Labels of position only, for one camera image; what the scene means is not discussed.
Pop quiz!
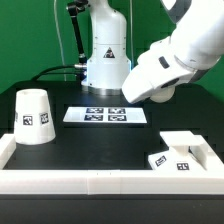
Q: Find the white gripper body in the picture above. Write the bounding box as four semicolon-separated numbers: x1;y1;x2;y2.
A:
122;36;197;103

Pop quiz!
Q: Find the white lamp base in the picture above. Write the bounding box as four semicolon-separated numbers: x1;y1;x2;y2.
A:
148;131;204;172

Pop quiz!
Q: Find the white lamp bulb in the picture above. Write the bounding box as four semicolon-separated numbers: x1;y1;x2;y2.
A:
150;87;175;103

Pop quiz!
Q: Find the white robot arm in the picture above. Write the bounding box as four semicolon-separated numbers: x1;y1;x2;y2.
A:
82;0;224;103

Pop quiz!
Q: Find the white lamp shade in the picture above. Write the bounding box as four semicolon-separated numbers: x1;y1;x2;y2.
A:
14;89;56;145

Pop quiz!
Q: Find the white marker tag plate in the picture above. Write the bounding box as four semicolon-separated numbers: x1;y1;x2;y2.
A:
63;107;147;124

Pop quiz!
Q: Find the white U-shaped fence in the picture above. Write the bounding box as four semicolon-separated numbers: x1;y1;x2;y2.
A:
0;134;224;195

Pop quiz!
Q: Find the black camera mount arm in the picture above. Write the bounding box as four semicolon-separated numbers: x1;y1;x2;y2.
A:
66;0;88;69

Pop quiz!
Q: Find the white thin cable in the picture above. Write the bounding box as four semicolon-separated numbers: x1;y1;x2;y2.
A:
53;0;68;82

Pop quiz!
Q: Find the black cable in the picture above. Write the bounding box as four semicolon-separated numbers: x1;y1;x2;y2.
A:
31;64;84;82

